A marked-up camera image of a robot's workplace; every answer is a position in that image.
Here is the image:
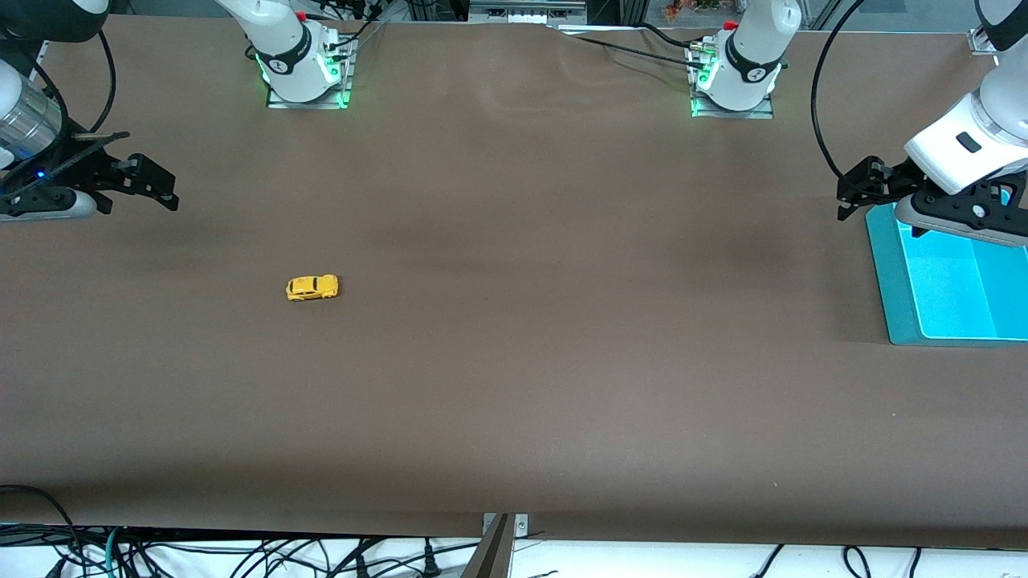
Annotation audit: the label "aluminium frame profile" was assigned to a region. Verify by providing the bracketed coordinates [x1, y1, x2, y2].
[468, 0, 589, 26]

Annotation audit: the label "black cables at right base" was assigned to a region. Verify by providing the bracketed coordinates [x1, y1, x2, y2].
[317, 0, 388, 51]

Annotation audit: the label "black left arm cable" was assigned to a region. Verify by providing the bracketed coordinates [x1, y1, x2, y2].
[810, 0, 872, 184]

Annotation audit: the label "teal plastic bin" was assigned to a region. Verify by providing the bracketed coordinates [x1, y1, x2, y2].
[866, 189, 1028, 348]

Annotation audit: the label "yellow beetle toy car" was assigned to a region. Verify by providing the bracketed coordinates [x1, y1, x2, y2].
[286, 275, 340, 303]

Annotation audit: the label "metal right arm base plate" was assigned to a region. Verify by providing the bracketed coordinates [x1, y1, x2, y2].
[266, 39, 353, 110]

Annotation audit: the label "black cable across table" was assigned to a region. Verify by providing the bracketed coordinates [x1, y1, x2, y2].
[554, 22, 712, 70]

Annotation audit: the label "black looped floor cable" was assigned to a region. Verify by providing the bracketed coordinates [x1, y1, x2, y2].
[0, 484, 83, 563]

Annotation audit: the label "dark tapered pole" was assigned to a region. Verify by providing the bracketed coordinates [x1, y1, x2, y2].
[461, 514, 515, 578]

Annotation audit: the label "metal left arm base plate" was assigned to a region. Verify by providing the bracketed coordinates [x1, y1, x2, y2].
[690, 44, 777, 120]

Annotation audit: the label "orange background item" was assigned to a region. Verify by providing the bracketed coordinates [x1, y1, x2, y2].
[663, 0, 725, 22]

